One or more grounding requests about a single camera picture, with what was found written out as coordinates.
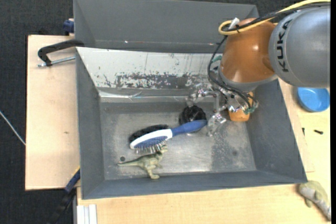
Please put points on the blue bowl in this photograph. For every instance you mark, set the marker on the blue bowl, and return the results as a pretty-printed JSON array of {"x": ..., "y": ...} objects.
[{"x": 313, "y": 99}]

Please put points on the black oval brush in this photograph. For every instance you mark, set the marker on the black oval brush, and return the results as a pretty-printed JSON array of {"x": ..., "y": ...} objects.
[{"x": 144, "y": 131}]

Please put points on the grey metal bin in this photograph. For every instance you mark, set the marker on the grey metal bin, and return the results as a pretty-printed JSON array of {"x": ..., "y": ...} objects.
[{"x": 162, "y": 23}]

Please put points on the small black screw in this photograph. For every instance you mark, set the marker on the small black screw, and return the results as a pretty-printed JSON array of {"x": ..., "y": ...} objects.
[{"x": 319, "y": 132}]

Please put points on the green toy dinosaur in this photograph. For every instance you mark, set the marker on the green toy dinosaur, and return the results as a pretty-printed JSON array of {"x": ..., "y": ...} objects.
[{"x": 147, "y": 162}]

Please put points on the black fuzzy ball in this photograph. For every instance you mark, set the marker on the black fuzzy ball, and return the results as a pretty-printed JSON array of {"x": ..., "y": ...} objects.
[{"x": 190, "y": 112}]

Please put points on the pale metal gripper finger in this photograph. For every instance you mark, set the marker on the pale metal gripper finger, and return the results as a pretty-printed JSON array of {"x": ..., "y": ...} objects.
[
  {"x": 200, "y": 93},
  {"x": 216, "y": 119}
]

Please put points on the blue and white brush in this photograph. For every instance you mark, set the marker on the blue and white brush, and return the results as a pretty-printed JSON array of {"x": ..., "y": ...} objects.
[{"x": 157, "y": 137}]

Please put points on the orange cup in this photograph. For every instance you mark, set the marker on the orange cup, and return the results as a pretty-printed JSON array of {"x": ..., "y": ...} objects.
[{"x": 237, "y": 116}]

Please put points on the pale green toy animal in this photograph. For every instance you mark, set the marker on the pale green toy animal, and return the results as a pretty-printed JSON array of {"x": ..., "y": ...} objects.
[{"x": 316, "y": 195}]

